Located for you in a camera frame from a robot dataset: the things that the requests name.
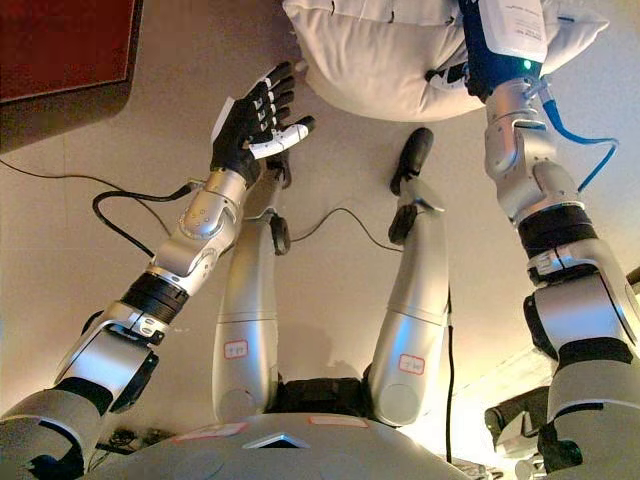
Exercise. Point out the cream fringed pillow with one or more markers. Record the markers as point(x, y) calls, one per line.
point(400, 55)

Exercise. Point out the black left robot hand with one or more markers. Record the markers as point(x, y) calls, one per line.
point(255, 125)

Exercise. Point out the grey robot torso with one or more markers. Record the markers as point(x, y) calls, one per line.
point(310, 445)

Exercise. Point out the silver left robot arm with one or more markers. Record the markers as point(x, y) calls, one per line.
point(150, 300)

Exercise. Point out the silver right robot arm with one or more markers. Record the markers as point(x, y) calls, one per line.
point(565, 250)

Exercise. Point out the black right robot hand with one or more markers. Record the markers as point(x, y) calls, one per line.
point(505, 45)

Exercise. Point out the silver robot leg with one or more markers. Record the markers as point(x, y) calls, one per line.
point(250, 300)
point(412, 300)

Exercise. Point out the silver right robot leg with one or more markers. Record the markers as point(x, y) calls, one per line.
point(412, 300)

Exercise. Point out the silver left robot leg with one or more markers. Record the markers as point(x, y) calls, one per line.
point(250, 300)

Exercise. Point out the red-brown wooden cabinet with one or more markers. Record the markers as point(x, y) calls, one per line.
point(55, 55)

